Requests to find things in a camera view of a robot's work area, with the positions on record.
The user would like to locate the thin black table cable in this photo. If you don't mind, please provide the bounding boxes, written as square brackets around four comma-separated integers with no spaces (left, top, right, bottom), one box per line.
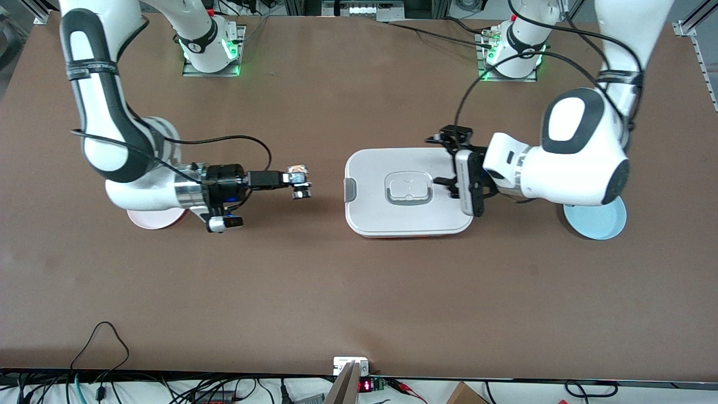
[384,20,497,47]

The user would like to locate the red clip leads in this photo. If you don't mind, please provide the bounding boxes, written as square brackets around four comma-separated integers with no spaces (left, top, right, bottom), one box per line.
[387,379,428,404]

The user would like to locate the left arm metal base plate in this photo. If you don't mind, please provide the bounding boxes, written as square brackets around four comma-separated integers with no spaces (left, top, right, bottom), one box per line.
[477,28,539,83]

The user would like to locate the brown cardboard piece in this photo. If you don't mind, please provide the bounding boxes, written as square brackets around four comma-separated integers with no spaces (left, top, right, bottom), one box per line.
[446,382,490,404]

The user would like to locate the black coiled cable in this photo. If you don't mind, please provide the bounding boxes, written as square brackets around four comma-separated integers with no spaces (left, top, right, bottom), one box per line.
[564,380,619,400]

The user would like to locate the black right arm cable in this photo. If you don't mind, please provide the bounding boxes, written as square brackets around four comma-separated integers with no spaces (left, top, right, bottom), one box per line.
[70,130,273,186]

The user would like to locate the light blue round plate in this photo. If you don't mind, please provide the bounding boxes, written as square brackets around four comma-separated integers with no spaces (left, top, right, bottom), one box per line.
[563,198,627,241]

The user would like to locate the aluminium frame rail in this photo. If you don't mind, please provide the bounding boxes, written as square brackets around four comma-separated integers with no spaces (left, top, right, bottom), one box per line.
[672,0,718,113]
[34,0,62,26]

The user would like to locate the pink round plate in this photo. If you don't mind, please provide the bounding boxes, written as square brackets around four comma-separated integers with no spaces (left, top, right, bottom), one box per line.
[127,208,187,231]

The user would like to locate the black looped cable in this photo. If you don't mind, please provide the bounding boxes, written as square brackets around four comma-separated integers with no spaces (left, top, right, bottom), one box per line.
[67,321,131,374]

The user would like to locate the white lidded lunch box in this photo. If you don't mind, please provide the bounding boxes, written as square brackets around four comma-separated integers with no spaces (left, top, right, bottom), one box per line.
[343,148,475,239]

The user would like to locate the grey slanted bar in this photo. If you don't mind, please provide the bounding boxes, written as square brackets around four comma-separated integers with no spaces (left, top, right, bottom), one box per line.
[324,361,361,404]

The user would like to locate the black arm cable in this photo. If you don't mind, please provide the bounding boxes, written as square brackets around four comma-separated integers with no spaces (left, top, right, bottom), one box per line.
[70,130,273,186]
[453,0,646,135]

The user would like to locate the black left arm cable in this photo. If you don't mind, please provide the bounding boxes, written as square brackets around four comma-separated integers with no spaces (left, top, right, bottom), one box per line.
[453,0,646,135]

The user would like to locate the small white box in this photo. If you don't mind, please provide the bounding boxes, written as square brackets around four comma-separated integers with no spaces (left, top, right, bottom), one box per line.
[333,357,370,377]

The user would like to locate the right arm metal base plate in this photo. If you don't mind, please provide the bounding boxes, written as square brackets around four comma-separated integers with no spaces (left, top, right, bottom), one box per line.
[182,24,247,77]

